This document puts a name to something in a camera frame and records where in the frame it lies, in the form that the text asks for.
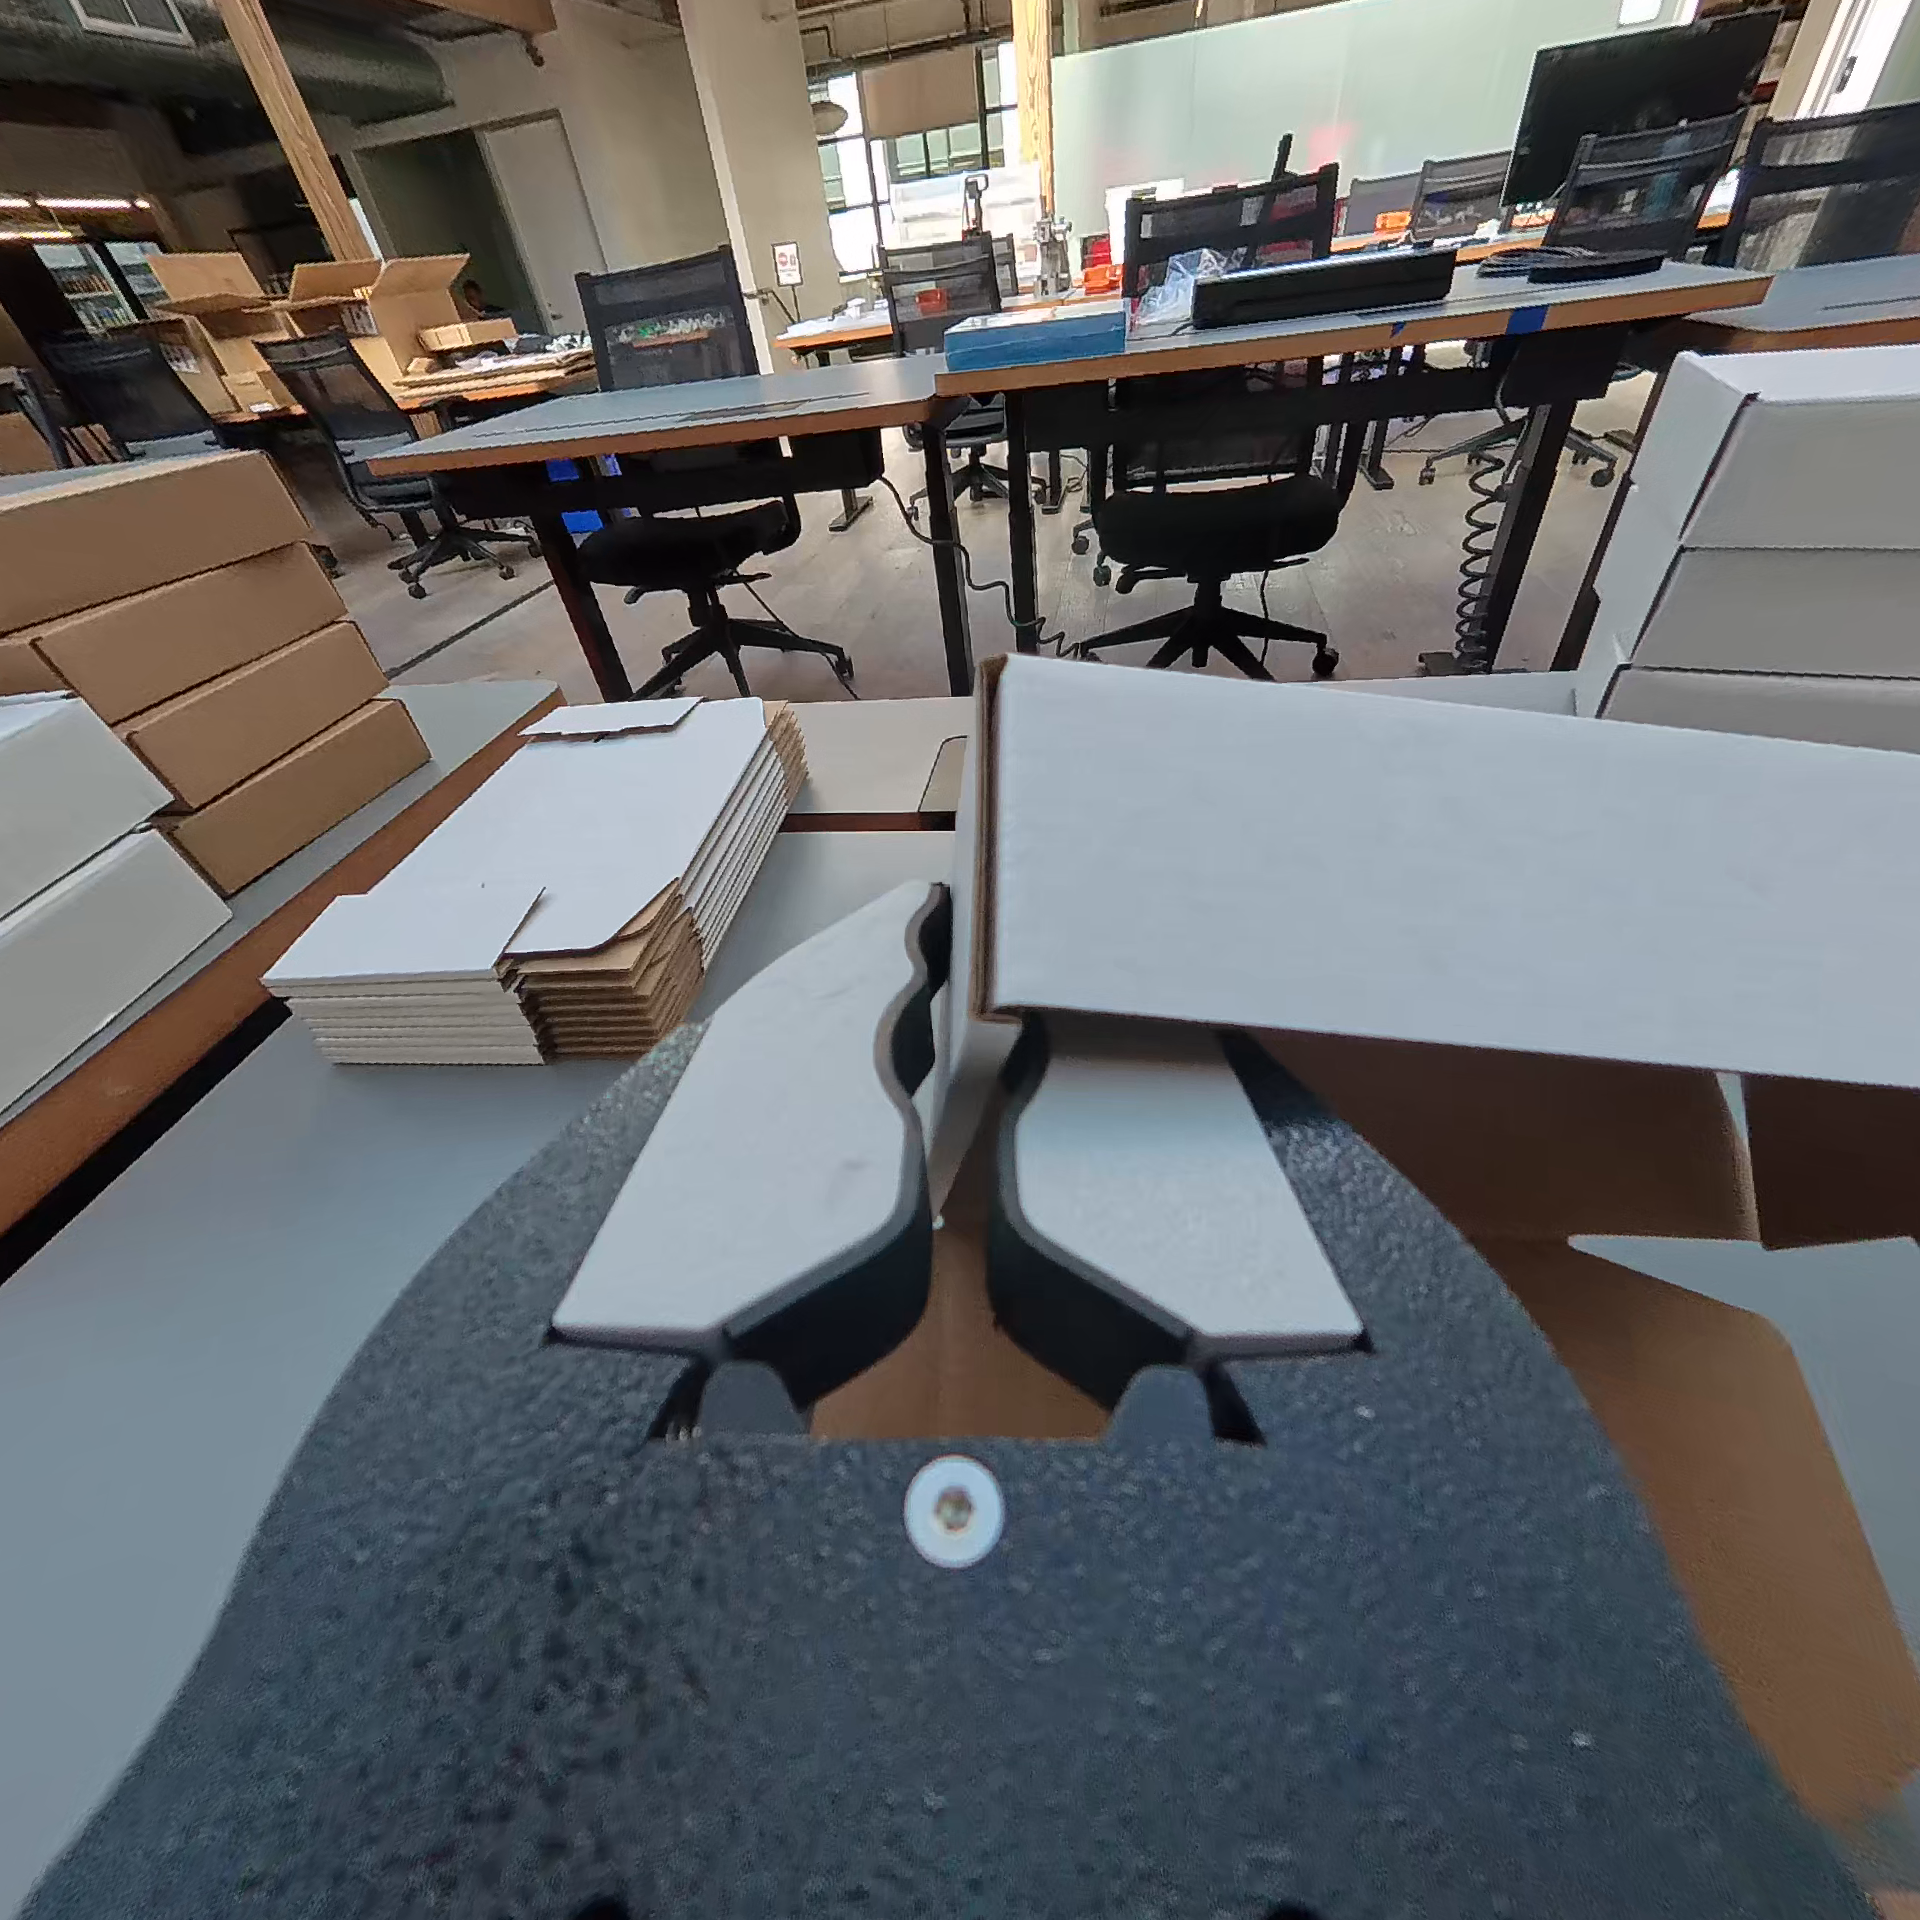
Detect open brown cardboard box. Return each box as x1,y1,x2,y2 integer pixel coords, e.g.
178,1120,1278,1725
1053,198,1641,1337
139,252,287,338
284,255,519,353

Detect black coiled cable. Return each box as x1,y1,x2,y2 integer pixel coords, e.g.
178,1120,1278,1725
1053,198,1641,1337
1447,434,1509,676

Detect white closed cardboard box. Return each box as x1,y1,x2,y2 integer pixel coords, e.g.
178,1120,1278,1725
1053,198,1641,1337
0,832,234,1120
0,697,172,921

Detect grey ventilation duct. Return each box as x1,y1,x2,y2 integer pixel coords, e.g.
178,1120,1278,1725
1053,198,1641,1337
0,28,449,138

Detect white pillar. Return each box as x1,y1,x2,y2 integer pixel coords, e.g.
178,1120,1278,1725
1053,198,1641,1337
677,0,841,377

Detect frosted glass partition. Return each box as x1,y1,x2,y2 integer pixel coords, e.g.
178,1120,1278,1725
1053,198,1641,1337
1051,0,1624,189

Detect wooden post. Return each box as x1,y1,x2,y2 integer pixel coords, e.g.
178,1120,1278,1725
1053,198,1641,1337
1013,0,1053,213
215,0,375,264

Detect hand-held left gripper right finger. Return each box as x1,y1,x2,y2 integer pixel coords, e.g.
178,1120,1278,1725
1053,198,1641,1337
985,1019,1369,1411

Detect long black device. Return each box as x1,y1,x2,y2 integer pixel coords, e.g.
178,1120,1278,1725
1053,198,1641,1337
1187,244,1460,333

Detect stack of white folded boxes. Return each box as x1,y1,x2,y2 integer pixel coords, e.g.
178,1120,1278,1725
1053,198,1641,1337
1591,353,1920,751

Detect white door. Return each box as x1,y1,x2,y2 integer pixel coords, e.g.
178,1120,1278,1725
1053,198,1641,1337
481,110,610,322

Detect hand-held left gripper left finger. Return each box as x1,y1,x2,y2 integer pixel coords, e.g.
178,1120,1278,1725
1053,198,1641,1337
553,877,952,1411

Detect black power cable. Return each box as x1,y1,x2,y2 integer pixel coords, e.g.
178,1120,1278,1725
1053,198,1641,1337
878,473,1075,664

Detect black computer monitor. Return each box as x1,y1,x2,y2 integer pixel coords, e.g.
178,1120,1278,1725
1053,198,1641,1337
1499,6,1786,213

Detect black keyboard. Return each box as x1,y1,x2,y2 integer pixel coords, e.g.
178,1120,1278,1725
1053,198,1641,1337
1477,244,1669,284

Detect grey desk black legs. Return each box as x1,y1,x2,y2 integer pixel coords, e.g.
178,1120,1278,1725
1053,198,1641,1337
1677,255,1920,353
364,353,963,704
934,262,1775,697

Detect stack of flat cardboard sheets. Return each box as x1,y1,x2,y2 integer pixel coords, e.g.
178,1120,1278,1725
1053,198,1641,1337
261,697,813,1067

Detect black mesh office chair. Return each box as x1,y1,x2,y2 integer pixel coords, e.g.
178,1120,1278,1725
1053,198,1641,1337
1410,151,1517,249
878,237,1039,502
1716,104,1920,270
1543,110,1751,258
579,267,856,700
47,337,229,460
1078,168,1345,676
253,331,542,600

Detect white cardboard mailer box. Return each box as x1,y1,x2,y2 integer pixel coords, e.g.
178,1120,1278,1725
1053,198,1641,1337
810,655,1920,1860

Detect blue flat box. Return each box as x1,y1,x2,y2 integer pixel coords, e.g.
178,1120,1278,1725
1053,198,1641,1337
941,297,1131,377

